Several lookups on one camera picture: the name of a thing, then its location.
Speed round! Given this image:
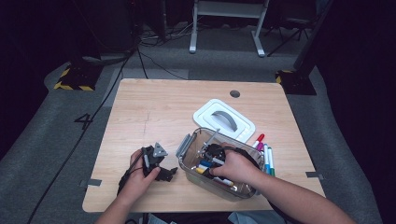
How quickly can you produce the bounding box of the long black floor cable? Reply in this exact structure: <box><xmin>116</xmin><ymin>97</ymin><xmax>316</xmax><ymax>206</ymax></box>
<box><xmin>26</xmin><ymin>46</ymin><xmax>139</xmax><ymax>224</ymax></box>

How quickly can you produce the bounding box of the right hand-held gripper cable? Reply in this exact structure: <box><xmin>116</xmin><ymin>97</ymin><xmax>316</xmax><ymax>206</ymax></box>
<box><xmin>223</xmin><ymin>146</ymin><xmax>292</xmax><ymax>224</ymax></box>

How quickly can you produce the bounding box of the white marker green cap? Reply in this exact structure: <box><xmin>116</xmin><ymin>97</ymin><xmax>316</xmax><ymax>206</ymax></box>
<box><xmin>267</xmin><ymin>146</ymin><xmax>276</xmax><ymax>177</ymax></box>

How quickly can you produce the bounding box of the grey tape strip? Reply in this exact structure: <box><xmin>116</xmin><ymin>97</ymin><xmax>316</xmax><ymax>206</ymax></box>
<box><xmin>305</xmin><ymin>171</ymin><xmax>325</xmax><ymax>181</ymax></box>
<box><xmin>78</xmin><ymin>178</ymin><xmax>103</xmax><ymax>189</ymax></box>

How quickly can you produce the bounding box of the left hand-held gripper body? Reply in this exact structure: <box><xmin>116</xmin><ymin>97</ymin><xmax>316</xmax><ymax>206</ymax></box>
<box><xmin>141</xmin><ymin>142</ymin><xmax>169</xmax><ymax>179</ymax></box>

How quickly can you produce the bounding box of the person's left hand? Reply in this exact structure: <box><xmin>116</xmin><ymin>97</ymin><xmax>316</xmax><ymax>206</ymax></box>
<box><xmin>119</xmin><ymin>148</ymin><xmax>162</xmax><ymax>203</ymax></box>

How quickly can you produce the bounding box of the black yellow striped stand base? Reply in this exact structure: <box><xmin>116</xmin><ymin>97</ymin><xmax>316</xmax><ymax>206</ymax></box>
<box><xmin>53</xmin><ymin>63</ymin><xmax>104</xmax><ymax>92</ymax></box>
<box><xmin>275</xmin><ymin>68</ymin><xmax>318</xmax><ymax>96</ymax></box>

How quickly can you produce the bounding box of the dark equipment stand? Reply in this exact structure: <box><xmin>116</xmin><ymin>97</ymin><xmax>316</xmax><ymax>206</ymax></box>
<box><xmin>69</xmin><ymin>0</ymin><xmax>139</xmax><ymax>66</ymax></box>

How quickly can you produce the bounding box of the white marker red cap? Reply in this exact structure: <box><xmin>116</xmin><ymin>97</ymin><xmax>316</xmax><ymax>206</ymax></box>
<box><xmin>251</xmin><ymin>133</ymin><xmax>266</xmax><ymax>149</ymax></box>

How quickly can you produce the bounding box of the white box lid grey handle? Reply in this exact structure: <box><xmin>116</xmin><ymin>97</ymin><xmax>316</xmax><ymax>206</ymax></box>
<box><xmin>192</xmin><ymin>98</ymin><xmax>257</xmax><ymax>144</ymax></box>

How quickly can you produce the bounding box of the white marker light blue cap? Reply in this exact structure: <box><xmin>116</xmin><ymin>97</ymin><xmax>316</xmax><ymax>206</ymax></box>
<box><xmin>262</xmin><ymin>143</ymin><xmax>271</xmax><ymax>175</ymax></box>

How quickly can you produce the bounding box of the white desk frame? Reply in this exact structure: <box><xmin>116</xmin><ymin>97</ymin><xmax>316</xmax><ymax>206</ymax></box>
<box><xmin>189</xmin><ymin>0</ymin><xmax>271</xmax><ymax>58</ymax></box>

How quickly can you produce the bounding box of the person's right hand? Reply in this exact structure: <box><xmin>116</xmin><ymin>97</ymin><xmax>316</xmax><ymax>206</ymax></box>
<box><xmin>208</xmin><ymin>142</ymin><xmax>264</xmax><ymax>189</ymax></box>

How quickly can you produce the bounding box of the black tripod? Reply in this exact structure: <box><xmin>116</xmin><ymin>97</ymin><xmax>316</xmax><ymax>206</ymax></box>
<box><xmin>266</xmin><ymin>17</ymin><xmax>314</xmax><ymax>58</ymax></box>

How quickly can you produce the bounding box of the bundle of floor cables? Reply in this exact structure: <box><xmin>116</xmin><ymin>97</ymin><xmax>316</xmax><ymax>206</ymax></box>
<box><xmin>138</xmin><ymin>21</ymin><xmax>195</xmax><ymax>48</ymax></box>

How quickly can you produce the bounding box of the dark slanted stand post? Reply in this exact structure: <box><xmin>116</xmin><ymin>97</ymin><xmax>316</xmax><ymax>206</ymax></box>
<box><xmin>292</xmin><ymin>0</ymin><xmax>335</xmax><ymax>74</ymax></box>

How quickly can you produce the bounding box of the hand-held gripper cable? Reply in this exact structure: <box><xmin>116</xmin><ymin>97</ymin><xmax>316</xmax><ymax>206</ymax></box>
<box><xmin>223</xmin><ymin>146</ymin><xmax>292</xmax><ymax>224</ymax></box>
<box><xmin>117</xmin><ymin>151</ymin><xmax>148</xmax><ymax>196</ymax></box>

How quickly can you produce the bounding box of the clear plastic storage box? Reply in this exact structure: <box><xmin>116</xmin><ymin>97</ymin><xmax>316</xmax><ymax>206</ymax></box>
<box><xmin>176</xmin><ymin>126</ymin><xmax>266</xmax><ymax>202</ymax></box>

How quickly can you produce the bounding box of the white marker orange cap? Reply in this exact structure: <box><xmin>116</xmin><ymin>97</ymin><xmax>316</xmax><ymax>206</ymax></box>
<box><xmin>214</xmin><ymin>176</ymin><xmax>235</xmax><ymax>188</ymax></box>

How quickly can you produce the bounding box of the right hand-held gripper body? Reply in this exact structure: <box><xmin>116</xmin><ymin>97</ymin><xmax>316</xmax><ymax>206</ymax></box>
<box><xmin>198</xmin><ymin>128</ymin><xmax>227</xmax><ymax>169</ymax></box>

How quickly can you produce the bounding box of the thin black floor cable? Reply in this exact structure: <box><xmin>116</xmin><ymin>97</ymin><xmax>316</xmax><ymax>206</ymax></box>
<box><xmin>136</xmin><ymin>49</ymin><xmax>188</xmax><ymax>81</ymax></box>

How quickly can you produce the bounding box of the left hand-held gripper cable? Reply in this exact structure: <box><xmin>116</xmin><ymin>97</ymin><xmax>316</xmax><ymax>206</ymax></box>
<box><xmin>117</xmin><ymin>151</ymin><xmax>148</xmax><ymax>196</ymax></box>

